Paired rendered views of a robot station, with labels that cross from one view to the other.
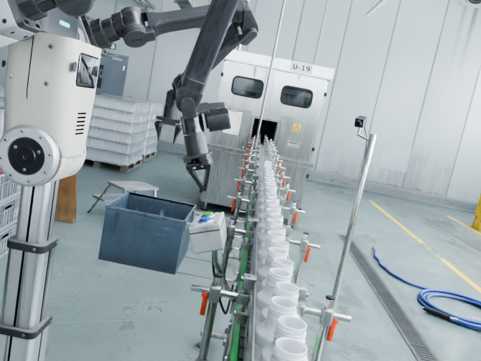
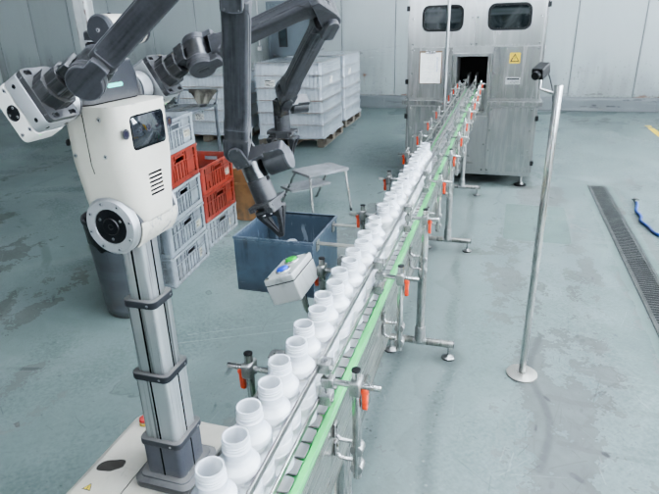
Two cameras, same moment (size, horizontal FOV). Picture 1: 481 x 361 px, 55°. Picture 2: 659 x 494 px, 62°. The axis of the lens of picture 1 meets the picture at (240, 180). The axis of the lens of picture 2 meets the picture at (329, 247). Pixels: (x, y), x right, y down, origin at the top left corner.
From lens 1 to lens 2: 0.47 m
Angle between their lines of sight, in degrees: 21
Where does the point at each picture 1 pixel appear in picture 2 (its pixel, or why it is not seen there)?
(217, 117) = (273, 160)
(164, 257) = not seen: hidden behind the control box
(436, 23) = not seen: outside the picture
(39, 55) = (91, 130)
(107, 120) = not seen: hidden behind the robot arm
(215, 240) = (292, 290)
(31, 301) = (157, 351)
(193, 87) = (235, 137)
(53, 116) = (121, 186)
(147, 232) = (278, 258)
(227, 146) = (429, 99)
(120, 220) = (250, 249)
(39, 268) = (156, 321)
